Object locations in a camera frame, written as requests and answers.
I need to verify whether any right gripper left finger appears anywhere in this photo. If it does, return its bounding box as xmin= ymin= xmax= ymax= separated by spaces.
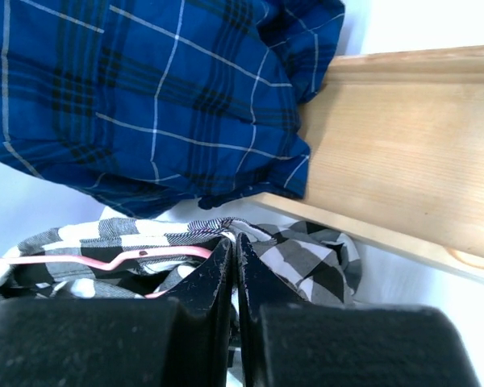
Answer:
xmin=0 ymin=239 xmax=232 ymax=386

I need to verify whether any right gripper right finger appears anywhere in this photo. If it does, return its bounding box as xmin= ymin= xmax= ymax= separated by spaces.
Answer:
xmin=236 ymin=235 xmax=479 ymax=386

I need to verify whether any black white checked shirt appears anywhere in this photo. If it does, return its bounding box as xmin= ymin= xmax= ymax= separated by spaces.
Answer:
xmin=0 ymin=216 xmax=363 ymax=387

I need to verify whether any pink wire hanger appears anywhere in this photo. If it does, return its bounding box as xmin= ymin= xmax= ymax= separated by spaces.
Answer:
xmin=0 ymin=246 xmax=212 ymax=303

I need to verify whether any blue plaid shirt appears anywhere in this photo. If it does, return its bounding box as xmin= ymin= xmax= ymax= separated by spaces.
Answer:
xmin=0 ymin=0 xmax=345 ymax=218

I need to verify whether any wooden clothes rack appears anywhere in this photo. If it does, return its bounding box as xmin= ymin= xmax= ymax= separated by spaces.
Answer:
xmin=253 ymin=45 xmax=484 ymax=283

